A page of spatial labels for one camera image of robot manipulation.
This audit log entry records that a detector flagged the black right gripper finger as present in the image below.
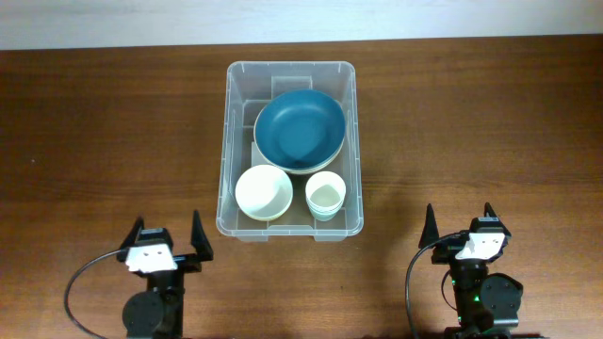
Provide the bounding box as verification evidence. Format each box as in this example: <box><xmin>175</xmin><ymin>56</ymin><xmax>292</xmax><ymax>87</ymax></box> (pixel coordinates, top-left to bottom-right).
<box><xmin>484</xmin><ymin>202</ymin><xmax>511</xmax><ymax>235</ymax></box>
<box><xmin>418</xmin><ymin>203</ymin><xmax>440</xmax><ymax>250</ymax></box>

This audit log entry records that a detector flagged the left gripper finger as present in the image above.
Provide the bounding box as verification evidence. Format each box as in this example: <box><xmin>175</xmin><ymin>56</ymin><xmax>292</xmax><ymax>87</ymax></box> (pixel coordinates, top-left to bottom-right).
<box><xmin>120</xmin><ymin>217</ymin><xmax>144</xmax><ymax>250</ymax></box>
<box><xmin>190</xmin><ymin>210</ymin><xmax>214</xmax><ymax>262</ymax></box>

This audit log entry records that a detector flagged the white small bowl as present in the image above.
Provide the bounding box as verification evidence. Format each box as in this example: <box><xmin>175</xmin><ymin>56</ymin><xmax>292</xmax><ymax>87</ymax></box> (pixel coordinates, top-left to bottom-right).
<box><xmin>235</xmin><ymin>165</ymin><xmax>293</xmax><ymax>221</ymax></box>

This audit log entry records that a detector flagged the mint green cup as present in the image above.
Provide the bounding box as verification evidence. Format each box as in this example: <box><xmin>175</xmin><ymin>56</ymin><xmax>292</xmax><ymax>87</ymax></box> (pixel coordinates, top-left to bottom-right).
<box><xmin>309</xmin><ymin>203</ymin><xmax>342</xmax><ymax>222</ymax></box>

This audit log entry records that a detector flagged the white cup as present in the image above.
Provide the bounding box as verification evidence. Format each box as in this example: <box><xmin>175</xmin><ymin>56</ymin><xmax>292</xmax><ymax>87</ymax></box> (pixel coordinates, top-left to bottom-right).
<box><xmin>305</xmin><ymin>171</ymin><xmax>347</xmax><ymax>212</ymax></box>

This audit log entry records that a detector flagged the cream bowl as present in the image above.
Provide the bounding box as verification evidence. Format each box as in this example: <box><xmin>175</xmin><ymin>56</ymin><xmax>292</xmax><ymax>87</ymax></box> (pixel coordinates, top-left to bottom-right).
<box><xmin>252</xmin><ymin>131</ymin><xmax>346</xmax><ymax>175</ymax></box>

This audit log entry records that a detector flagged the blue bowl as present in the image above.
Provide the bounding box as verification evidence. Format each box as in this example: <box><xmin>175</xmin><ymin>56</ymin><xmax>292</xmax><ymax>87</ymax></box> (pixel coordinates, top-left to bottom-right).
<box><xmin>253</xmin><ymin>89</ymin><xmax>347</xmax><ymax>169</ymax></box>

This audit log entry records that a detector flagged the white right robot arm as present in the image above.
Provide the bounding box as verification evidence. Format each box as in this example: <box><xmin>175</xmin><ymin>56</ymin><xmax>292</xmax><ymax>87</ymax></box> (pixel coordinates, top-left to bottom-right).
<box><xmin>432</xmin><ymin>203</ymin><xmax>523</xmax><ymax>339</ymax></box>

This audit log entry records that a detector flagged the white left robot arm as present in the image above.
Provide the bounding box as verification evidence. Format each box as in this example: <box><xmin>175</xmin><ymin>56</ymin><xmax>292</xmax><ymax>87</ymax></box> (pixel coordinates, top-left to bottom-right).
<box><xmin>117</xmin><ymin>210</ymin><xmax>214</xmax><ymax>339</ymax></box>

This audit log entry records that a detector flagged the clear plastic storage bin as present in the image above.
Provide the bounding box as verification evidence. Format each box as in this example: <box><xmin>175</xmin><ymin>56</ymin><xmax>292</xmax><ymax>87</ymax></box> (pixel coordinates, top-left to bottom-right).
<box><xmin>216</xmin><ymin>61</ymin><xmax>364</xmax><ymax>242</ymax></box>

